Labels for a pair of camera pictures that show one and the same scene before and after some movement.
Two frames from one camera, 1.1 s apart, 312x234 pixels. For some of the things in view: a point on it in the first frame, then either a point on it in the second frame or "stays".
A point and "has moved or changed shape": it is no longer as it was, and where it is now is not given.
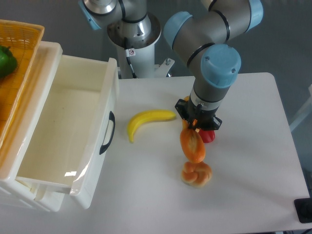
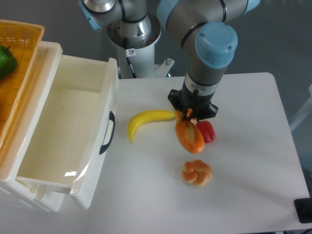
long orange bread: x=192 y=143 has moved or changed shape
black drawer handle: x=111 y=117 stays
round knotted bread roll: x=196 y=175 stays
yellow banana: x=146 y=116 stays
